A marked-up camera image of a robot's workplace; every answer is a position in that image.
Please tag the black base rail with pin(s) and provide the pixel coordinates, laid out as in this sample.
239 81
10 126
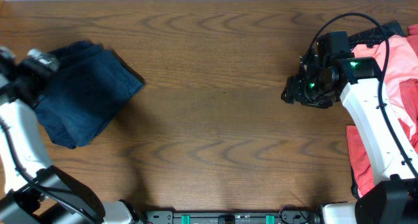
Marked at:
124 213

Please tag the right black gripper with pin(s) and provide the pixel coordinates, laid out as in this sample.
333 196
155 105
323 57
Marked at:
295 89

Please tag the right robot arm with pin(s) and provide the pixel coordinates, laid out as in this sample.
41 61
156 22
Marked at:
355 83

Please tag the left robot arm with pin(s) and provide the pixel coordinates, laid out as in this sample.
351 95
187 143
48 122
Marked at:
36 190

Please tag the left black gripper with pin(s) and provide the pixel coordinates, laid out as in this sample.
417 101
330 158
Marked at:
33 66

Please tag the navy shorts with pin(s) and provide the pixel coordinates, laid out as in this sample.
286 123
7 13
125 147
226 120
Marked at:
91 86

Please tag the light pink garment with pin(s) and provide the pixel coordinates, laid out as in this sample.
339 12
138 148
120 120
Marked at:
402 66

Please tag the black patterned garment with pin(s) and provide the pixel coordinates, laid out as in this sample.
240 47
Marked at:
375 36

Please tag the red coral garment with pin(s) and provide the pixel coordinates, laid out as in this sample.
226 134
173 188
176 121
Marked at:
361 171

